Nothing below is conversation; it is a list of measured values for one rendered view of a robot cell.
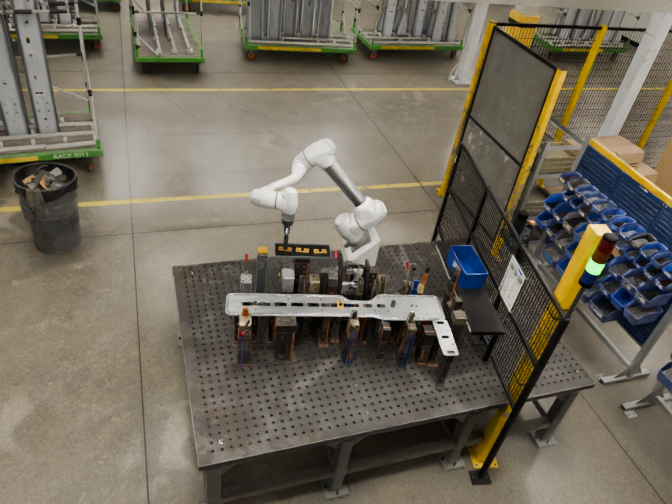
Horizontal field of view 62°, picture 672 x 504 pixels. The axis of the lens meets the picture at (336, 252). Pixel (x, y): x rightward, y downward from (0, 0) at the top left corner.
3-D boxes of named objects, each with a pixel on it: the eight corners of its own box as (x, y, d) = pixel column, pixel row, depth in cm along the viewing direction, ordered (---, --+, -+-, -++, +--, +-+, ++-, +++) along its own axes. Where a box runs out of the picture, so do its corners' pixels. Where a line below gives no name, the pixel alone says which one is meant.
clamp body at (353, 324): (340, 365, 350) (348, 327, 329) (338, 350, 360) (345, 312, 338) (354, 365, 352) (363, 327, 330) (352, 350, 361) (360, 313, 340)
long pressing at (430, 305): (224, 319, 329) (224, 317, 328) (226, 292, 347) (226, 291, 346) (446, 321, 352) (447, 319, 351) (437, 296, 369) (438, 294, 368)
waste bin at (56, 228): (26, 264, 484) (6, 194, 439) (32, 227, 523) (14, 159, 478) (88, 258, 499) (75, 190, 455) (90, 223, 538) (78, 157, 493)
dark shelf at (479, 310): (470, 335, 343) (472, 331, 341) (434, 245, 412) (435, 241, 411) (504, 335, 347) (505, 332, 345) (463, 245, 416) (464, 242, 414)
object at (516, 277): (509, 314, 341) (526, 277, 322) (497, 289, 358) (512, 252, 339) (512, 314, 341) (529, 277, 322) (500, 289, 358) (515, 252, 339)
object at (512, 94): (502, 260, 577) (578, 73, 453) (490, 262, 572) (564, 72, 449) (445, 190, 673) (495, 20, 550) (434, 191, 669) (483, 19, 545)
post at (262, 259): (254, 304, 382) (256, 255, 355) (254, 297, 388) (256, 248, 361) (265, 305, 383) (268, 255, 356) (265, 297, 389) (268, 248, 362)
